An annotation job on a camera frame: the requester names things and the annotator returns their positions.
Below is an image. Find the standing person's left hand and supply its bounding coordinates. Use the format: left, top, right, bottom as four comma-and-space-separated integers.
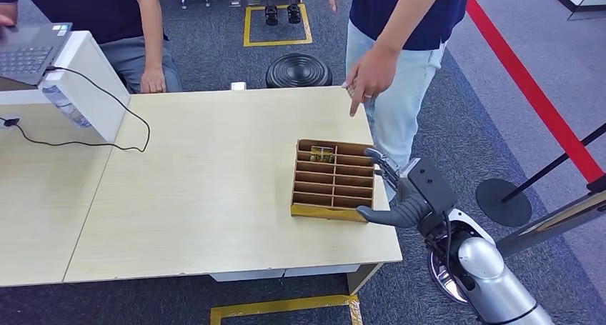
344, 49, 399, 119

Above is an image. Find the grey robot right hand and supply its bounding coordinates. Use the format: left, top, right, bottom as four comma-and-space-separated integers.
356, 147, 433, 229

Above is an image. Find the seated person's left hand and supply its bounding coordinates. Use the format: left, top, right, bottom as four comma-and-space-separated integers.
139, 66, 168, 95

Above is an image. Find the brown cardboard slotted card holder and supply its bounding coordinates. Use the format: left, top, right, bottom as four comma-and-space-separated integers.
289, 139, 377, 223

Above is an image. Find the standing person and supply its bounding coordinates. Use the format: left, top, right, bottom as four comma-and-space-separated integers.
327, 0, 473, 203

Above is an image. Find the seated person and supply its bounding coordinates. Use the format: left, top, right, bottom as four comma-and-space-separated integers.
0, 0, 183, 95

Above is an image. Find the grey laptop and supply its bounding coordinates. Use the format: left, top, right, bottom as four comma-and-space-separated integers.
0, 22, 74, 87

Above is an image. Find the white laptop stand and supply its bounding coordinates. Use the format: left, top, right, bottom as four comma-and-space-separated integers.
0, 30, 131, 144

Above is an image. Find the black round stool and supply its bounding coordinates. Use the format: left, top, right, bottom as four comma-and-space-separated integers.
265, 53, 334, 89

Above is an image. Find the yellow floor tape square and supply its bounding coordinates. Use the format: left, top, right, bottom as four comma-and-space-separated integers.
242, 3, 314, 48
209, 294, 364, 325

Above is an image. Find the clear plastic water bottle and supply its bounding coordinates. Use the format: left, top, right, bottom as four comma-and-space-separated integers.
41, 85, 91, 129

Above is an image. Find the black barrier stanchion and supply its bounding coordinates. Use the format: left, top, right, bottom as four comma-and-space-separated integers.
475, 122, 606, 228

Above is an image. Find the white table underframe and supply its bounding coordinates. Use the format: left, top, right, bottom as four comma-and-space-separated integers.
209, 262, 384, 296

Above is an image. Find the chrome barrier stanchion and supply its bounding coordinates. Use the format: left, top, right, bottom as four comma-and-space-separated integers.
428, 175, 606, 305

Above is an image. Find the red barrier belt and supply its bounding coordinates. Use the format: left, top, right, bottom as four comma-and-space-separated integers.
465, 0, 606, 184

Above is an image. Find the wrist camera box with bracket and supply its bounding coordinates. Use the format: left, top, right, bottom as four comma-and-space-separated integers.
399, 157, 459, 217

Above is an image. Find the black laptop power cable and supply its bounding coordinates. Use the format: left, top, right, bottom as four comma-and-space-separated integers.
0, 66, 152, 154

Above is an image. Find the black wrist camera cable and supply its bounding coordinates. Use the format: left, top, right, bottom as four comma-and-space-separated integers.
440, 211, 470, 296

